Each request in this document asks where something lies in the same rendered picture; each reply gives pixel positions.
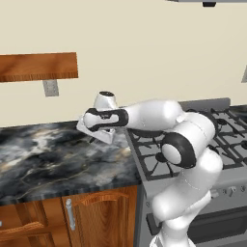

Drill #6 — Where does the wooden wall shelf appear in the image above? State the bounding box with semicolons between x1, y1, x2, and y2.
0;51;79;83

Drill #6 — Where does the grey range hood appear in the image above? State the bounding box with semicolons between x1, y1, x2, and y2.
166;0;247;8

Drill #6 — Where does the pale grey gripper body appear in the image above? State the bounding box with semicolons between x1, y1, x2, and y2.
75;119;116;145

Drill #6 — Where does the grey shelf bracket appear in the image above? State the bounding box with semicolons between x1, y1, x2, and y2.
41;79;61;97

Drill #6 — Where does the grey oven door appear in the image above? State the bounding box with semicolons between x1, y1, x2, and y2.
145;205;247;247

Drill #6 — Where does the grey gas stove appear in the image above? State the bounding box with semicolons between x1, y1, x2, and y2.
123;96;247;247

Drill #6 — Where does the wooden cupboard door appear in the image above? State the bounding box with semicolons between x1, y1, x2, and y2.
0;197;72;247
61;185;139;247

